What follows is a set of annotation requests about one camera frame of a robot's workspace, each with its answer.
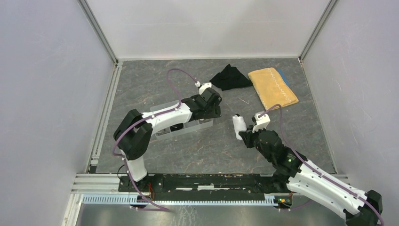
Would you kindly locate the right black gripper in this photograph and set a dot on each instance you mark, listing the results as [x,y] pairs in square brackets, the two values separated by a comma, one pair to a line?
[247,135]

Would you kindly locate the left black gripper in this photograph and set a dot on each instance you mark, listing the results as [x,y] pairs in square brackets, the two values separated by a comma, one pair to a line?
[215,112]

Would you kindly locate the clear plastic organizer box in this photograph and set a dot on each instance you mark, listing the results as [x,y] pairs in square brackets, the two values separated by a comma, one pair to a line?
[188,128]

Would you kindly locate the white underwear black waistband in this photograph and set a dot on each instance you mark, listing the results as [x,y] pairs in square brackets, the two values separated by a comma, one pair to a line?
[239,125]

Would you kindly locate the black underwear beige waistband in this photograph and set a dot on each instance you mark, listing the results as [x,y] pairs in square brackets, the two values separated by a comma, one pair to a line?
[176,127]

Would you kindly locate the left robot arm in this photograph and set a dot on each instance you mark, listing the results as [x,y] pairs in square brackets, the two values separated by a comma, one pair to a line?
[133,135]

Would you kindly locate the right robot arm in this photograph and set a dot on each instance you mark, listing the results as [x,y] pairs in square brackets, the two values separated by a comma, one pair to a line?
[295,173]

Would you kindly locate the grey striped rolled cloth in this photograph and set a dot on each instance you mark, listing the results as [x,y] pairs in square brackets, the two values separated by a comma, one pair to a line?
[162,132]

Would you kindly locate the folded yellow towel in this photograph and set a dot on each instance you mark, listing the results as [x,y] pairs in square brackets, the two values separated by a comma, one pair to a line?
[271,88]

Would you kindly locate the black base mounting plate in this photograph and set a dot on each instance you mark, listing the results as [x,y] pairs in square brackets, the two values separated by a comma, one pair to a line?
[205,187]

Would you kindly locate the blue cloth under towel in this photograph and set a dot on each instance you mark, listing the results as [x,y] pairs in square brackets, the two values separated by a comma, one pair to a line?
[283,77]

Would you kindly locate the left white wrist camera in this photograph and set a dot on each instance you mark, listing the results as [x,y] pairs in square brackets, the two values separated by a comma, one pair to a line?
[202,86]

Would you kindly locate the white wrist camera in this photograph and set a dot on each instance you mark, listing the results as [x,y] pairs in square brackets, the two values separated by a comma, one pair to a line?
[261,121]
[202,86]

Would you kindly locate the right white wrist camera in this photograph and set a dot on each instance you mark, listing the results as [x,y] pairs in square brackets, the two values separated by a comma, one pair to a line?
[261,121]

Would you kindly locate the aluminium frame rail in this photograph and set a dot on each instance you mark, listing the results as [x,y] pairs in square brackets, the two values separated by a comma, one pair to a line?
[103,188]

